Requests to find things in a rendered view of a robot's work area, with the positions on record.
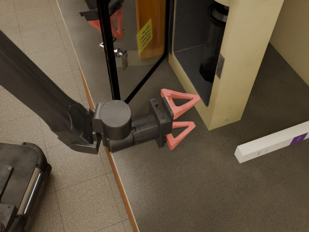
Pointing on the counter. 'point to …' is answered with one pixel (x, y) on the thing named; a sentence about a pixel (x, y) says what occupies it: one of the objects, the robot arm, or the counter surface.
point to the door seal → (114, 51)
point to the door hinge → (171, 26)
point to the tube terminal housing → (235, 60)
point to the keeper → (220, 66)
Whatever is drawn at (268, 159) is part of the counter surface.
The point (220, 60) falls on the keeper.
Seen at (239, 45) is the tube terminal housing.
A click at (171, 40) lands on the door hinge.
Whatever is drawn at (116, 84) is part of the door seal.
